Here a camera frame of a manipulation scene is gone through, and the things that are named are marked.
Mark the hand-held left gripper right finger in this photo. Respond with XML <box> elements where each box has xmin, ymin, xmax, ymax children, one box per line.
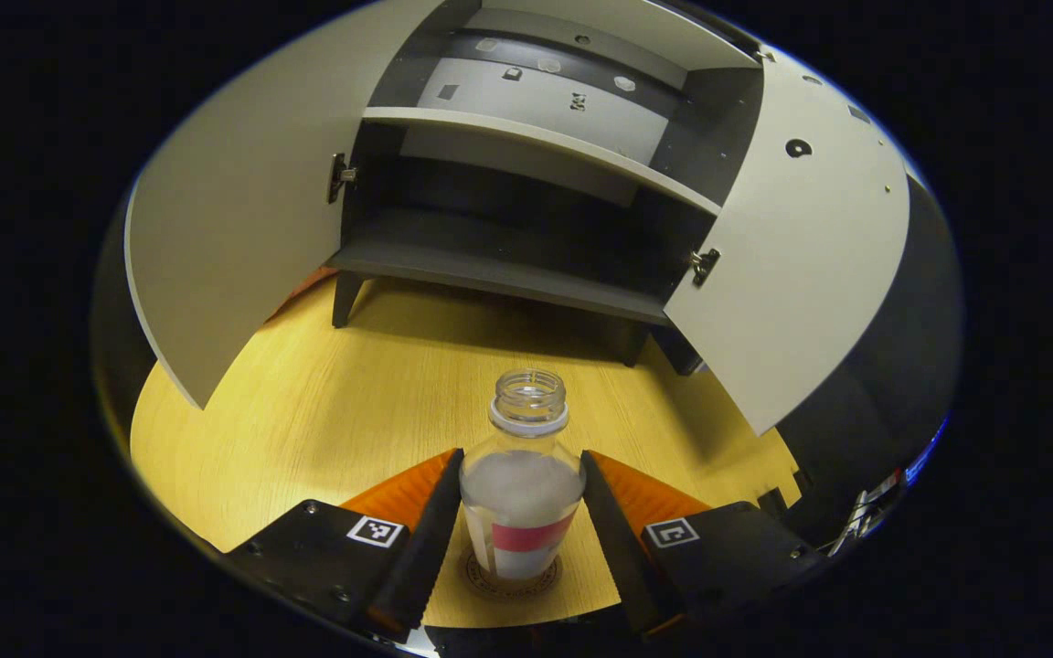
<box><xmin>580</xmin><ymin>450</ymin><xmax>827</xmax><ymax>638</ymax></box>

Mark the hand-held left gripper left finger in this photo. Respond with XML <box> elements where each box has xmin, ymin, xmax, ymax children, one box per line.
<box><xmin>225</xmin><ymin>448</ymin><xmax>465</xmax><ymax>641</ymax></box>

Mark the round brown coaster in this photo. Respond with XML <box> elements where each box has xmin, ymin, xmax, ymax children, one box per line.
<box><xmin>464</xmin><ymin>548</ymin><xmax>564</xmax><ymax>601</ymax></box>

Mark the clear glass bottle pink label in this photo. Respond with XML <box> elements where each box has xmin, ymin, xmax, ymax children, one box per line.
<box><xmin>459</xmin><ymin>368</ymin><xmax>587</xmax><ymax>583</ymax></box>

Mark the white door with cat sticker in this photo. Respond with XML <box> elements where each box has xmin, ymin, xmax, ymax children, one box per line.
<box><xmin>664</xmin><ymin>46</ymin><xmax>911</xmax><ymax>437</ymax></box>

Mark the white door with phone sticker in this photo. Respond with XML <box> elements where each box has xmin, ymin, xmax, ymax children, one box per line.
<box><xmin>124</xmin><ymin>0</ymin><xmax>445</xmax><ymax>409</ymax></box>

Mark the white and grey cabinet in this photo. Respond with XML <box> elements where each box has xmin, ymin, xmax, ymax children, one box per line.
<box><xmin>325</xmin><ymin>0</ymin><xmax>765</xmax><ymax>376</ymax></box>

